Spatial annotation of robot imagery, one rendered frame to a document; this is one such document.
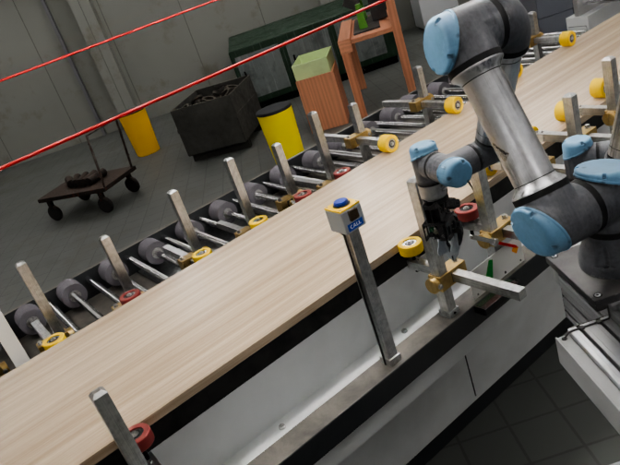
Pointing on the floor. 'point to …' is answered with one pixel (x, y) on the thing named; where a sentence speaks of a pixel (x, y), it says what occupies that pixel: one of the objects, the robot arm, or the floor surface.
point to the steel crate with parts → (218, 118)
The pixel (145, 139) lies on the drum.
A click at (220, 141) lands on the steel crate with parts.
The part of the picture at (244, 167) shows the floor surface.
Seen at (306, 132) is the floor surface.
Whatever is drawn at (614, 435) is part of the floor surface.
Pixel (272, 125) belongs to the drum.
